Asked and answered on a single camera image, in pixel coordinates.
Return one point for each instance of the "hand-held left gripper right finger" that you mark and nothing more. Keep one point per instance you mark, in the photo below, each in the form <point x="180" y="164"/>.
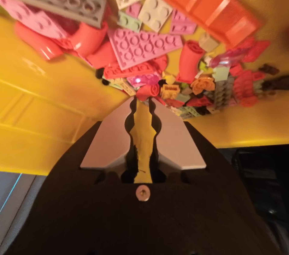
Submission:
<point x="176" y="144"/>

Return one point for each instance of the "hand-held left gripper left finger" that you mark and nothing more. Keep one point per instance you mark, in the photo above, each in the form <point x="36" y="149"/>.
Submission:
<point x="106" y="142"/>

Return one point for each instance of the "yellow plastic tray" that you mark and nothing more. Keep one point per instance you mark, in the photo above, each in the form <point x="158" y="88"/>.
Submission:
<point x="56" y="101"/>

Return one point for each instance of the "dark bag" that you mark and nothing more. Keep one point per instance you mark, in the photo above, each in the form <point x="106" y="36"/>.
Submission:
<point x="259" y="182"/>

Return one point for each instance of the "heap of toy bricks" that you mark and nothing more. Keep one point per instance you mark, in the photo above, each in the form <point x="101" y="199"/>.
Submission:
<point x="144" y="33"/>

